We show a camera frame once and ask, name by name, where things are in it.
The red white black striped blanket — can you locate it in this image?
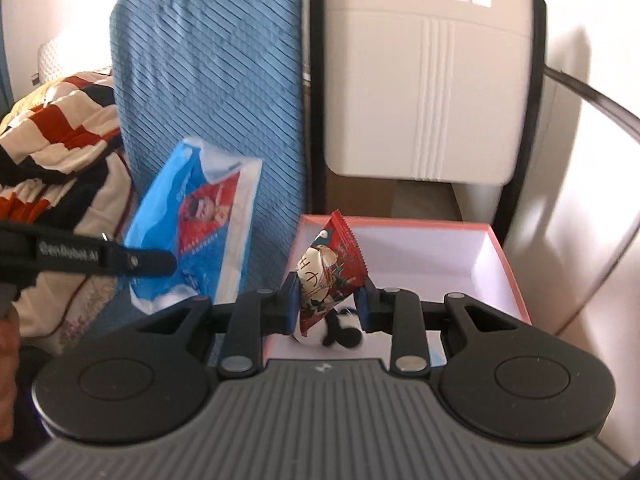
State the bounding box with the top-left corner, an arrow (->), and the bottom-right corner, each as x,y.
0,67 -> 138,342

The blue tissue pack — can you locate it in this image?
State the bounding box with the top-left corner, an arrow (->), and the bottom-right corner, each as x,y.
122,136 -> 264,317

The person's left forearm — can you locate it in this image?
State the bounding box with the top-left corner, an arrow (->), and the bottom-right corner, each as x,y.
0,312 -> 23,411

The beige bedside cabinet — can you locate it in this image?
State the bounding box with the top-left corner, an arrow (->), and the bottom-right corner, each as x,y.
307,0 -> 548,241

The panda plush toy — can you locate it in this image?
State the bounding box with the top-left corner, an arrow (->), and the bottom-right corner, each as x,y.
292,307 -> 366,349

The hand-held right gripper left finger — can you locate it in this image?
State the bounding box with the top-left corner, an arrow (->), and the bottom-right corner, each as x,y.
136,274 -> 301,379

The black curved metal bar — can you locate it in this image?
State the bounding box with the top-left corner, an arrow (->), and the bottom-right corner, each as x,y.
542,67 -> 640,133

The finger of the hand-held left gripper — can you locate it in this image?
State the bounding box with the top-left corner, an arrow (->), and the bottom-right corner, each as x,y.
104,242 -> 179,279

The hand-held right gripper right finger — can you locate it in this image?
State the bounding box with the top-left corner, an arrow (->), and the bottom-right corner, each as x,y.
356,280 -> 525,375

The pink cardboard box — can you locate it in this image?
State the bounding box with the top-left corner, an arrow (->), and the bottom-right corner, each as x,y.
262,212 -> 533,362

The white pillow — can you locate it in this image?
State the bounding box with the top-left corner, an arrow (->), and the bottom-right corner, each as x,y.
37,27 -> 114,87

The red snack packet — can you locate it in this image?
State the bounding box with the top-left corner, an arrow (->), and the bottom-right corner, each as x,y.
291,210 -> 370,337

